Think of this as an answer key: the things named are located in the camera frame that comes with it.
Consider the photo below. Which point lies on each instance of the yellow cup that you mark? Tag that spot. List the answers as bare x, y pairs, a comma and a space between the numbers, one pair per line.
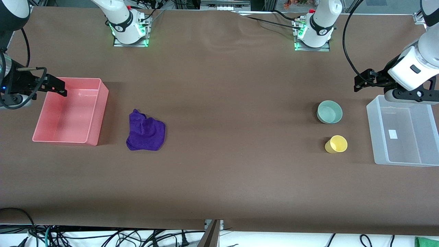
337, 144

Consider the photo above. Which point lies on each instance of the purple cloth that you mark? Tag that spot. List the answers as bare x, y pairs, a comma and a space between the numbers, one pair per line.
145, 132

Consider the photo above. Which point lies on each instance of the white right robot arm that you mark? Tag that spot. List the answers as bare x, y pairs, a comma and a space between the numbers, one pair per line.
120, 20

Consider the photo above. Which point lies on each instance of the white socket strip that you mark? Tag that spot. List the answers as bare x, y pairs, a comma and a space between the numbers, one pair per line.
226, 8

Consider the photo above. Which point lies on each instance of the green fabric item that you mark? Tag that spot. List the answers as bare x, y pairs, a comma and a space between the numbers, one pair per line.
427, 243

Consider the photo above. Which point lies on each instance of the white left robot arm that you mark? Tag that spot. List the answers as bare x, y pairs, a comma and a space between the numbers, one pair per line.
322, 20

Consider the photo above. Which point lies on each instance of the pink plastic bin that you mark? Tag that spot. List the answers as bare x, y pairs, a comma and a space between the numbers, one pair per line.
68, 120

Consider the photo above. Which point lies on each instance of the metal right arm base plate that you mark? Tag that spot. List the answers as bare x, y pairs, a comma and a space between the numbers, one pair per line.
137, 44

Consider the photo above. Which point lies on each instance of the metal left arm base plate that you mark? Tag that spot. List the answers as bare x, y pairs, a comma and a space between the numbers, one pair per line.
325, 49

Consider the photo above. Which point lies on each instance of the clear plastic bin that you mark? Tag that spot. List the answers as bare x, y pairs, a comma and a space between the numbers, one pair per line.
404, 151

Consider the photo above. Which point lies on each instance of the pale green bowl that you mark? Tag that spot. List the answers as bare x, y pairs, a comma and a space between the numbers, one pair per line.
329, 111

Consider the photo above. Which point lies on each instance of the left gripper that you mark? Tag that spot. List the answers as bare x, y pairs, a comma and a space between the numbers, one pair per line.
381, 77

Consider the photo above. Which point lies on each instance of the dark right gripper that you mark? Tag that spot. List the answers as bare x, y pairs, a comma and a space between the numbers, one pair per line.
21, 84

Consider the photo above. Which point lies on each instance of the metal table bracket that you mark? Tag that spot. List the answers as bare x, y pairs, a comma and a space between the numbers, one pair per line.
211, 236

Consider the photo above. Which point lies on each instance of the orange background object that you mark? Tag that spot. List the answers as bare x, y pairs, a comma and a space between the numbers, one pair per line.
291, 3

